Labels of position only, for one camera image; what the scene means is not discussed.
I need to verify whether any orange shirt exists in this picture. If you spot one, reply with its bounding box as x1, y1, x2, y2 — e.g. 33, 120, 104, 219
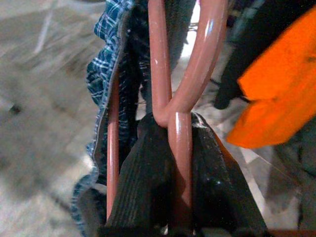
226, 6, 316, 149

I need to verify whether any red metal hanger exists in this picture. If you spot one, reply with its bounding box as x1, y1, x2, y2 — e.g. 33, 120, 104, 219
106, 0, 229, 230

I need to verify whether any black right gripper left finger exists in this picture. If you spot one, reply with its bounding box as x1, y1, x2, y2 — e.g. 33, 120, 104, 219
98, 112, 177, 229

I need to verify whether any black hanging garment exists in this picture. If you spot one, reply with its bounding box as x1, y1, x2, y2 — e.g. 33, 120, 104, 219
213, 0, 316, 111

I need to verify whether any blue plaid shirt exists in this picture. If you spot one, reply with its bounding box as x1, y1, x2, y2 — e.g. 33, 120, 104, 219
70, 0, 154, 237

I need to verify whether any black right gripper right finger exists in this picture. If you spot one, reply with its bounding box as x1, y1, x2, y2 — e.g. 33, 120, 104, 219
192, 113, 269, 229

